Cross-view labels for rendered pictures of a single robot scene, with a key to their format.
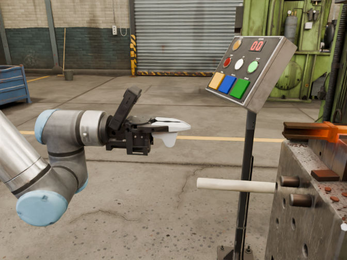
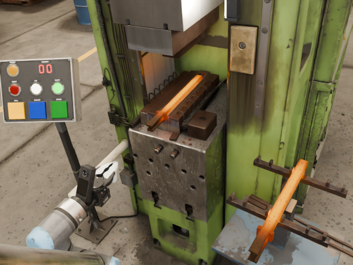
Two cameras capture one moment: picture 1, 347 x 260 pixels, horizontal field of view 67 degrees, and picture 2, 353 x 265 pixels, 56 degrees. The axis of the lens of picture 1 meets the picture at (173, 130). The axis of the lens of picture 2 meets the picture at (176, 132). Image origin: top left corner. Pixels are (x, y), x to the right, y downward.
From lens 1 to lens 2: 88 cm
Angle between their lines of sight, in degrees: 59
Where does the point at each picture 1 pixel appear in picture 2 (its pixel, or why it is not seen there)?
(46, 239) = not seen: outside the picture
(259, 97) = (79, 108)
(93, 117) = (75, 206)
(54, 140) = (63, 244)
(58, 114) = (52, 227)
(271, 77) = (77, 90)
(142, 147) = (107, 194)
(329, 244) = (199, 161)
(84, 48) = not seen: outside the picture
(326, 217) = (193, 153)
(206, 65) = not seen: outside the picture
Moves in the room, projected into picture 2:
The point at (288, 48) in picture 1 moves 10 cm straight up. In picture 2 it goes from (75, 63) to (69, 42)
